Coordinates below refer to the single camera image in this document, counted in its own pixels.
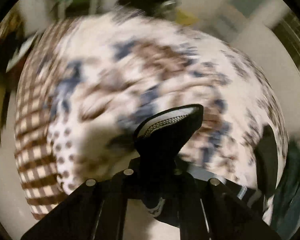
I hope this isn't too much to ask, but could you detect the dark grey folded cloth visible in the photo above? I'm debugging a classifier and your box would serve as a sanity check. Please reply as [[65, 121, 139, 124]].
[[254, 125, 278, 198]]

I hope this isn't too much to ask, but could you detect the grey white striped garment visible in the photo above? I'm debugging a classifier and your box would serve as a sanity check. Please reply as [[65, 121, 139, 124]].
[[187, 165, 260, 202]]

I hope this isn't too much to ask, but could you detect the red patterned fabric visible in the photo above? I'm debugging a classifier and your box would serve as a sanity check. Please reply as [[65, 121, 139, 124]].
[[0, 8, 37, 83]]

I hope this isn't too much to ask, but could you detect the floral patterned bed blanket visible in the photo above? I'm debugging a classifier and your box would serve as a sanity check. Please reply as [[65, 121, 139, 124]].
[[14, 12, 288, 220]]

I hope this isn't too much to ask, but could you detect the black clothes pile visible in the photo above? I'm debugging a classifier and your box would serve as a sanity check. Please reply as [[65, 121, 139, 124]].
[[115, 0, 179, 19]]

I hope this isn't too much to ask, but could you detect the black garment with patterned band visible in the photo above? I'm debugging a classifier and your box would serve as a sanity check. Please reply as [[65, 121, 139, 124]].
[[134, 104, 204, 217]]

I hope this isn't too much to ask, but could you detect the dark green garment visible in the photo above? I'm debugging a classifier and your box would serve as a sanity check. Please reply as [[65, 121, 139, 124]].
[[270, 140, 300, 239]]

